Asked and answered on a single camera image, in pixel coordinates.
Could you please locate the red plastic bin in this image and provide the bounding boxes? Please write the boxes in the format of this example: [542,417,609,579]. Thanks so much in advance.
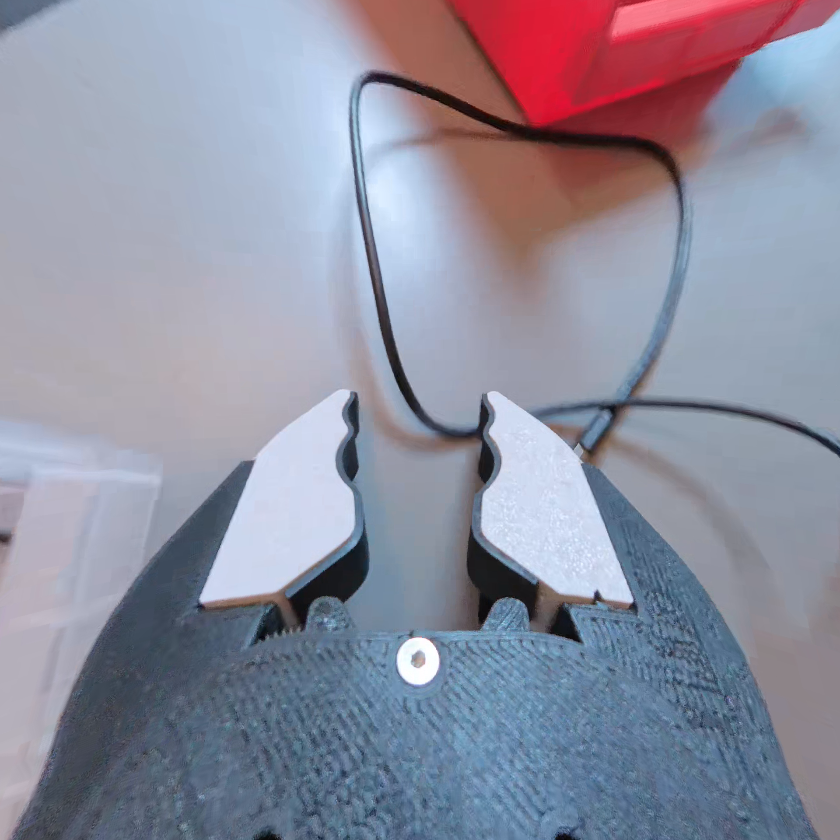
[446,0,840,130]

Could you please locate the clear plastic bin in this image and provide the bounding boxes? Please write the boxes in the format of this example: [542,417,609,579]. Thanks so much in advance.
[0,420,164,657]

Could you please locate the black usb cable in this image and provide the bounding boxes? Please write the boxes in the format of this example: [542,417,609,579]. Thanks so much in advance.
[349,71,840,459]

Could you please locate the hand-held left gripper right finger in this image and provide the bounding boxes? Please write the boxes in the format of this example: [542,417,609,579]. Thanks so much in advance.
[467,392,637,626]

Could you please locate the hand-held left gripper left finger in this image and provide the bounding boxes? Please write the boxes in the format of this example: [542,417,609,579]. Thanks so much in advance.
[197,389,370,623]

